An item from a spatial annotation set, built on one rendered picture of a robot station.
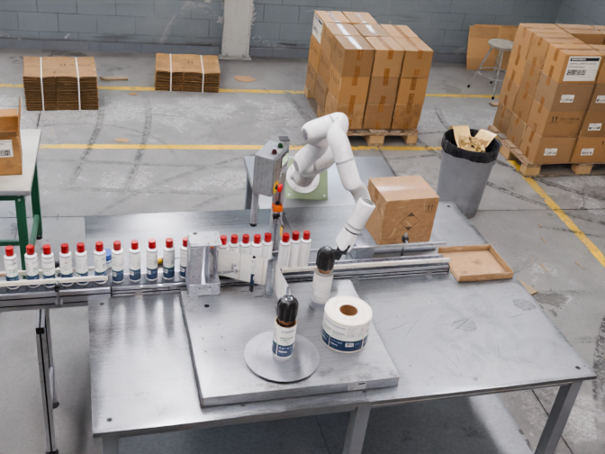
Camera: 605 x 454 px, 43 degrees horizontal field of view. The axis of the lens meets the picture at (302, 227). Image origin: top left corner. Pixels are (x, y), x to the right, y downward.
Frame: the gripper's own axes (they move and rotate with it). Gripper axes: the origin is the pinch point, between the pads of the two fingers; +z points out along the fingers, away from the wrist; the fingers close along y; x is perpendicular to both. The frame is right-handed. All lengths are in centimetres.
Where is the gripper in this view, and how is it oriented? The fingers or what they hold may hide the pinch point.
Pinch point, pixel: (337, 255)
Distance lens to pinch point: 366.2
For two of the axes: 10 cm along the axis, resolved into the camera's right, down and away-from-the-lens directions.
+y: 2.5, 5.3, -8.1
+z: -4.3, 8.1, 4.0
